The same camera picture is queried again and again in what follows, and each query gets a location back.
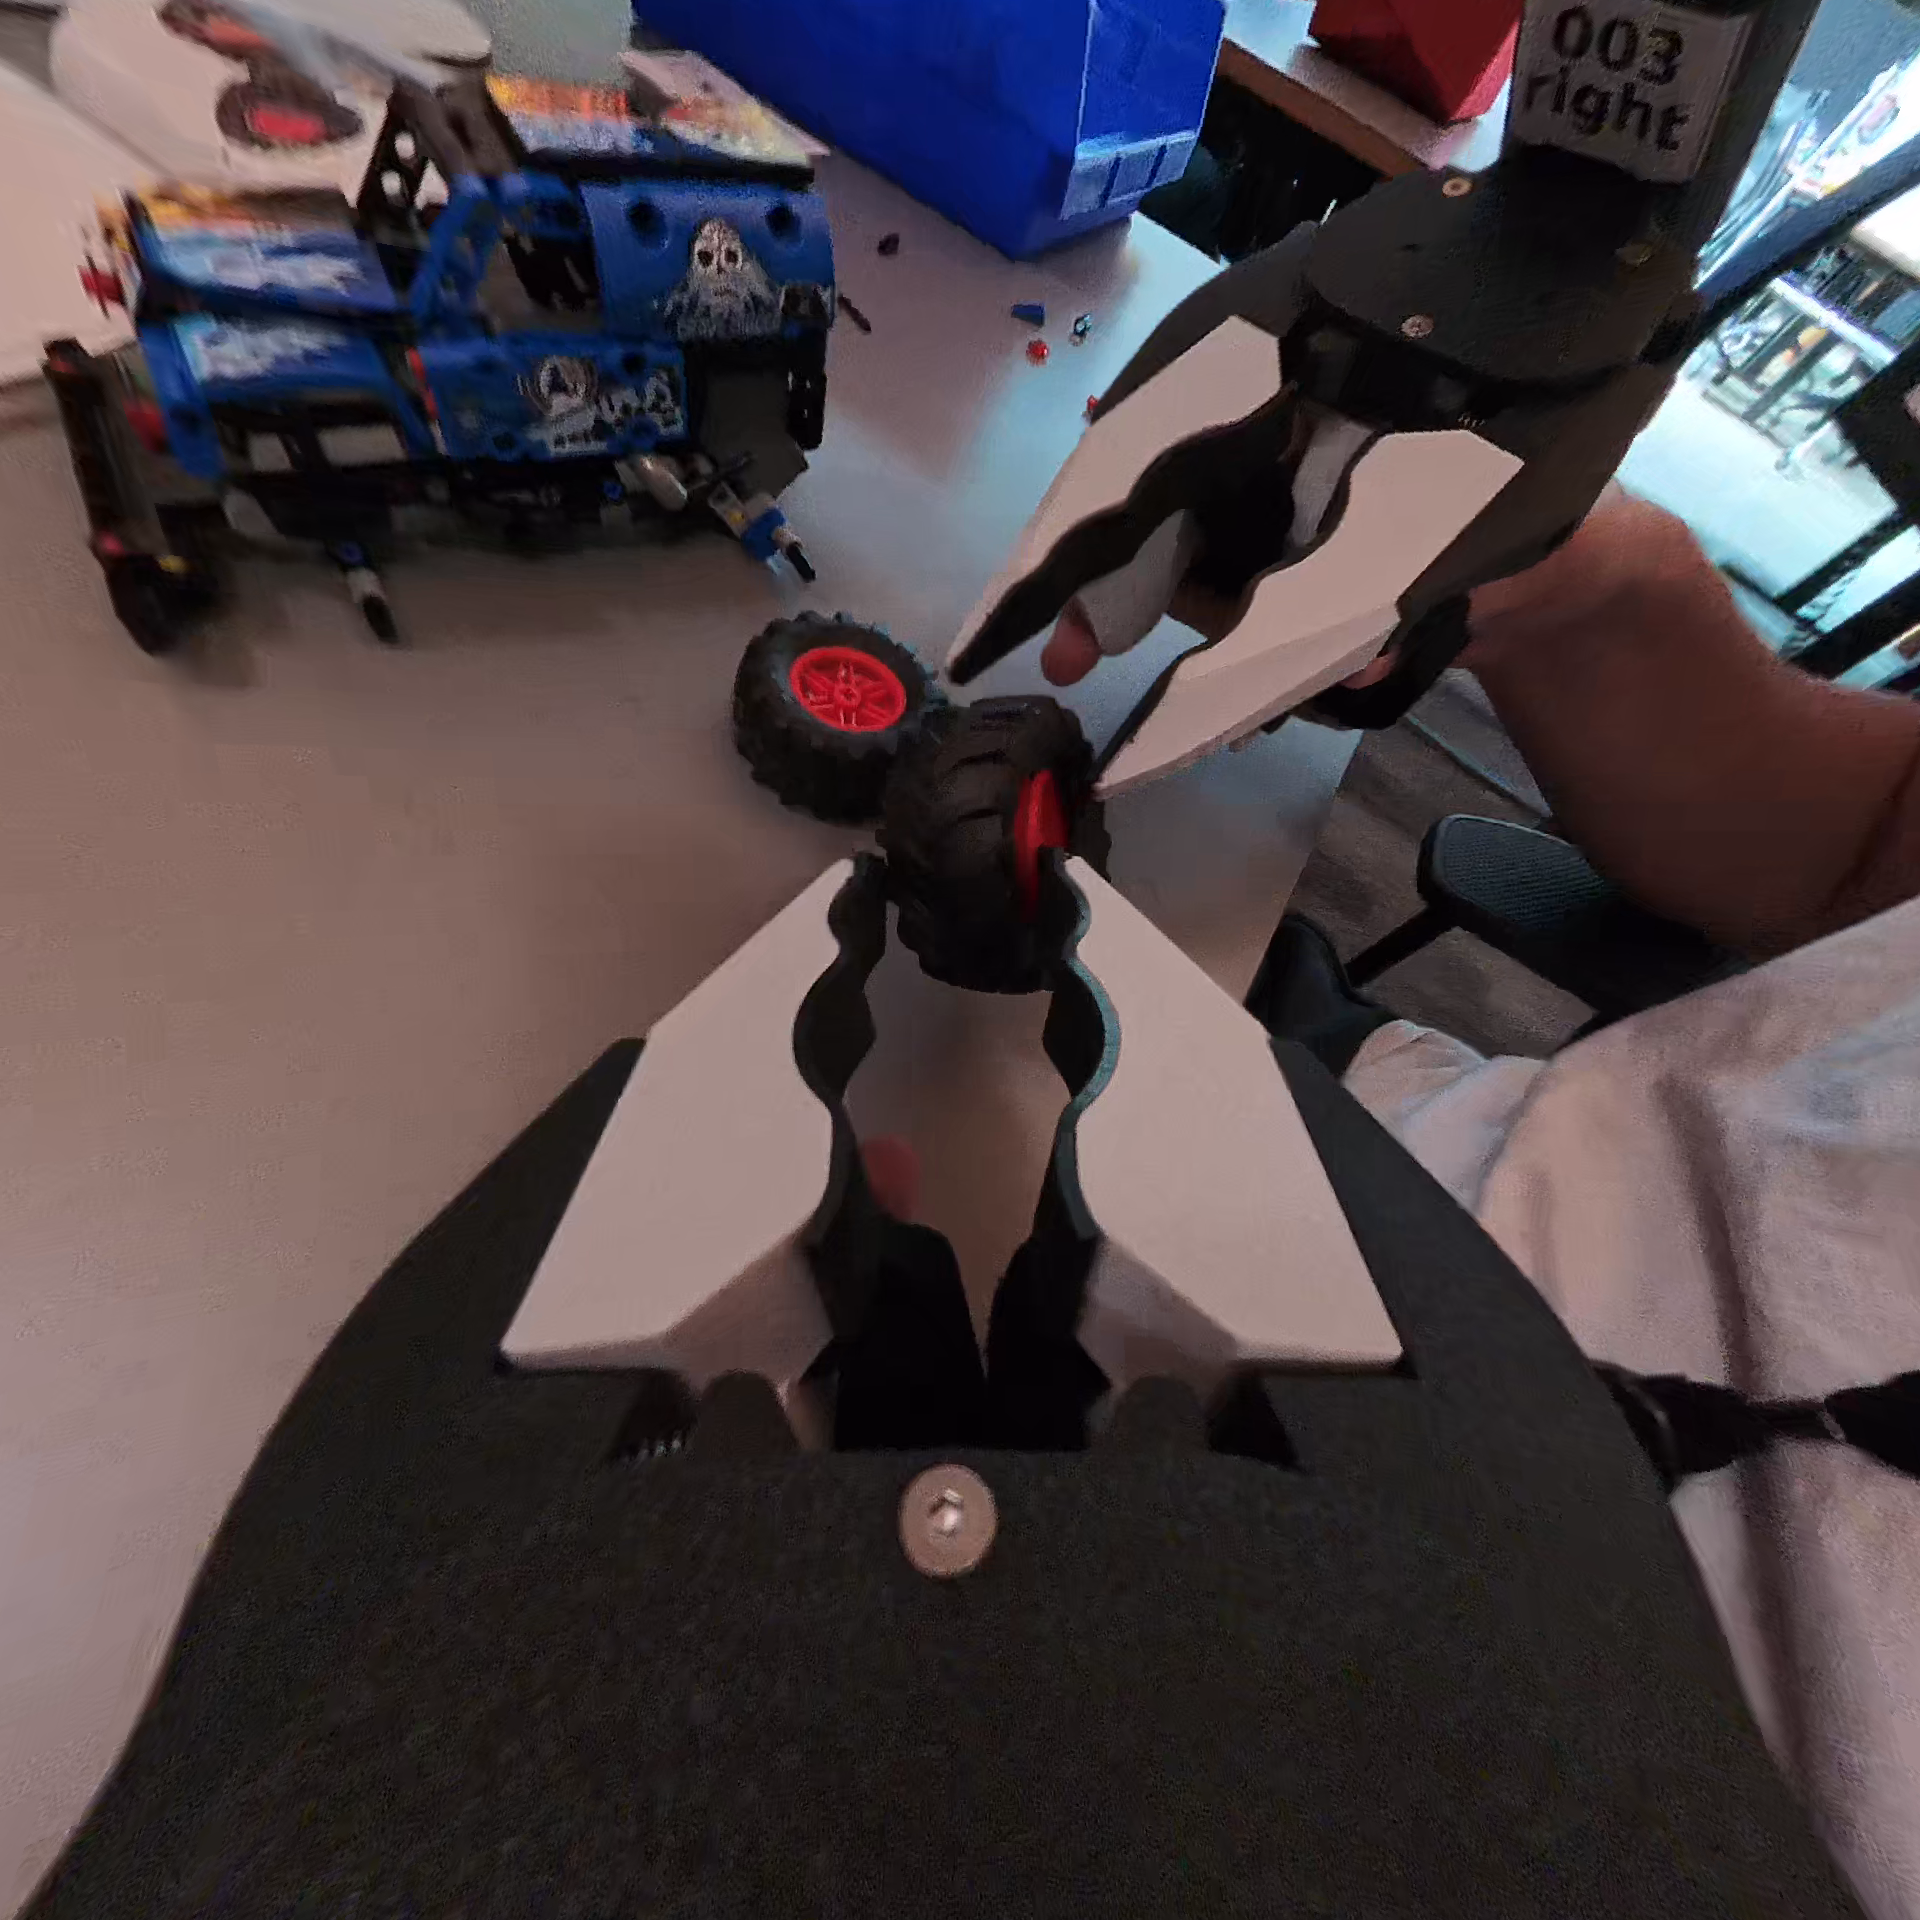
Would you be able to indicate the black toy wheel red rim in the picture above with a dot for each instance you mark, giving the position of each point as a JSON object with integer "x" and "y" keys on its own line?
{"x": 961, "y": 840}
{"x": 840, "y": 691}

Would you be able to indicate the blue plastic bin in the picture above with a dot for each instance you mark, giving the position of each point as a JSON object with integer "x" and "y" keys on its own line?
{"x": 931, "y": 105}

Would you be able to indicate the open instruction booklet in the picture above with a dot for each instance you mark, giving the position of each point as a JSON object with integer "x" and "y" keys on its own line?
{"x": 119, "y": 89}

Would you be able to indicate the person's right forearm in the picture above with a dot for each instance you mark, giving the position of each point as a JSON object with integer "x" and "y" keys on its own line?
{"x": 1770, "y": 751}

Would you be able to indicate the wooden background table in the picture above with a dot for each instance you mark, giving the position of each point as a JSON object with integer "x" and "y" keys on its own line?
{"x": 1349, "y": 142}

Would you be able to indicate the blue toy monster truck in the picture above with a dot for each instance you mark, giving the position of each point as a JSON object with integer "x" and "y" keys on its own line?
{"x": 451, "y": 345}

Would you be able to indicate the person's left hand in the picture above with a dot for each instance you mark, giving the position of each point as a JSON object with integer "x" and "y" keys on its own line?
{"x": 891, "y": 1173}

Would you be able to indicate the dark office chair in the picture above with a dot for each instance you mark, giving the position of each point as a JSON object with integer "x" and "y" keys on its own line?
{"x": 1517, "y": 885}

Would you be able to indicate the person's white shirt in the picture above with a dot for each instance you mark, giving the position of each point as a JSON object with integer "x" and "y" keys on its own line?
{"x": 1651, "y": 1172}

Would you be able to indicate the red tote bag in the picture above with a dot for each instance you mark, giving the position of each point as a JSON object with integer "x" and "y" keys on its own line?
{"x": 1411, "y": 53}

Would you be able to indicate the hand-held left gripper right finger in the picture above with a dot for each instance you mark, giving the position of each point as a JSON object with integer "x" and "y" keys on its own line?
{"x": 1224, "y": 1184}

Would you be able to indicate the scattered small toy pieces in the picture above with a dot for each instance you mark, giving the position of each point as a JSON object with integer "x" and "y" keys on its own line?
{"x": 1030, "y": 315}

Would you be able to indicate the person's right hand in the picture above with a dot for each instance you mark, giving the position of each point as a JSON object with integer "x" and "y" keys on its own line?
{"x": 1576, "y": 629}

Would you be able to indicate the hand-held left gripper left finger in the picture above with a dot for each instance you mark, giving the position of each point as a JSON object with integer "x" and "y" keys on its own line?
{"x": 675, "y": 1172}

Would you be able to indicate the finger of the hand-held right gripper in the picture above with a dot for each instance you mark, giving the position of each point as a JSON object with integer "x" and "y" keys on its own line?
{"x": 1349, "y": 599}
{"x": 1142, "y": 435}

